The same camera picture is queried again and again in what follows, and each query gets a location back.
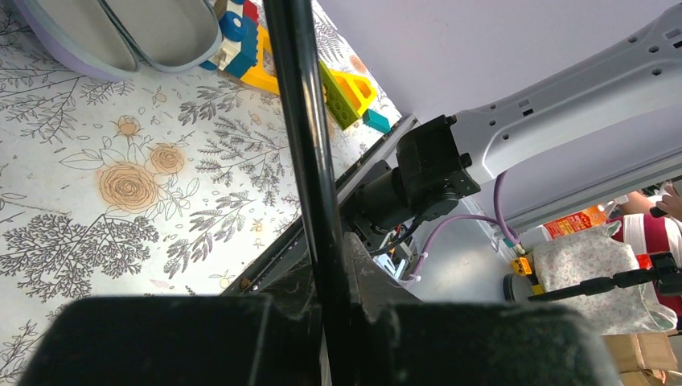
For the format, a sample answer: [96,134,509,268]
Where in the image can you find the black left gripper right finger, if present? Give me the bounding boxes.
[343,232,620,385]

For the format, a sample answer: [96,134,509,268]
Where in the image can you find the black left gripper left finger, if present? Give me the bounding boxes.
[20,254,323,385]

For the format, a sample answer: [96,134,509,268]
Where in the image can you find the lilac umbrella zip case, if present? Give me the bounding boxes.
[12,1,222,81]

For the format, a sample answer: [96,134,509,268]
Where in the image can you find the pink folding umbrella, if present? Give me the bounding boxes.
[261,0,355,386]

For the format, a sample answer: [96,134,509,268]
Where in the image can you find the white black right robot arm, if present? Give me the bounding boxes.
[347,5,681,233]

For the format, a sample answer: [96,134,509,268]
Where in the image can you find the floral table cloth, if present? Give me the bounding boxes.
[1,1,300,385]

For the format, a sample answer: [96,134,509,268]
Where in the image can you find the floral cloth bag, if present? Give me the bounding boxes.
[532,220,678,335]

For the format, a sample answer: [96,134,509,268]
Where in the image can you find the teal toy brick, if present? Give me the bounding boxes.
[362,109,392,134]

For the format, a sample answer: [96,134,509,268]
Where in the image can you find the orange snack packet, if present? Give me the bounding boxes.
[543,205,607,239]

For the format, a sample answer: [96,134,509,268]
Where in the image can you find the cardboard box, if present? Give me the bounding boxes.
[602,333,681,386]

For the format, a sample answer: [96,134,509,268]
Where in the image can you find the person in striped shirt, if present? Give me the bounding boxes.
[610,181,682,321]

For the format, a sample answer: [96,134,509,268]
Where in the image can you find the yellow toy brick vehicle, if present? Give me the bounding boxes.
[201,1,377,132]

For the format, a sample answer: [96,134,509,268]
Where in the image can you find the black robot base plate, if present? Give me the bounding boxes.
[221,114,419,296]

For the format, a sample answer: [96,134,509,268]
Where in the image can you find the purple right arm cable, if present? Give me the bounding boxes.
[407,171,524,283]

